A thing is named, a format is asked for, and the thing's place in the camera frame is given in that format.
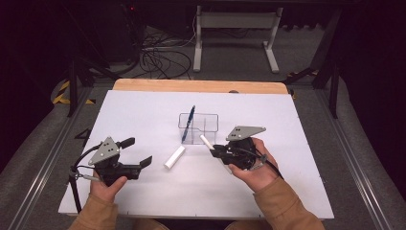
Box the white metal desk frame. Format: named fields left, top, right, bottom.
left=192, top=5, right=284, bottom=74

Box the black metal stand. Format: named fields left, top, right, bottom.
left=61, top=56, right=123, bottom=118
left=283, top=6, right=342, bottom=120

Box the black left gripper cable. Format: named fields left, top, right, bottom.
left=69, top=143, right=103, bottom=215

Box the person's right leg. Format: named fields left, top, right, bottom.
left=224, top=219, right=266, bottom=230

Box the aluminium floor rail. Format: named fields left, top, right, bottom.
left=8, top=86, right=94, bottom=230
left=314, top=89, right=395, bottom=230

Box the thin white stick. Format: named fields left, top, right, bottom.
left=199, top=134, right=215, bottom=150

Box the thick white cylinder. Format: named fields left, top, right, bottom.
left=164, top=145, right=187, bottom=171

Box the person's right hand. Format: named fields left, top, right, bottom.
left=228, top=137, right=279, bottom=194

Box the bundle of black floor cables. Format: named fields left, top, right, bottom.
left=138, top=28, right=193, bottom=81

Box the yellow black hazard tape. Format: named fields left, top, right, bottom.
left=52, top=80, right=97, bottom=105

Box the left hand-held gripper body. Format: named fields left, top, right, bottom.
left=88, top=136, right=142, bottom=187

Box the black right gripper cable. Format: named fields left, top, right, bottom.
left=238, top=148, right=284, bottom=180

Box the person's leg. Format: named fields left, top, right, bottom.
left=132, top=218, right=170, bottom=230
left=224, top=219, right=266, bottom=230

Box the white cable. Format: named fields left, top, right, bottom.
left=188, top=13, right=197, bottom=46

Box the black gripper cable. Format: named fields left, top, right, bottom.
left=69, top=143, right=103, bottom=215
left=238, top=148, right=284, bottom=180

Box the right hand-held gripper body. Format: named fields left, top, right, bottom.
left=218, top=126, right=267, bottom=171

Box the person's left hand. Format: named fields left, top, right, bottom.
left=90, top=172, right=128, bottom=204

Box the clear plastic divided container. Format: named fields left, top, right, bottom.
left=177, top=112, right=220, bottom=146

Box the wooden table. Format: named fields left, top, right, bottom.
left=112, top=79, right=289, bottom=95

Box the white board sheet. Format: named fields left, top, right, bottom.
left=57, top=89, right=335, bottom=220

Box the person's left leg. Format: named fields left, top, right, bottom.
left=132, top=218, right=170, bottom=230

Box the blue pen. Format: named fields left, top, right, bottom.
left=181, top=104, right=196, bottom=144

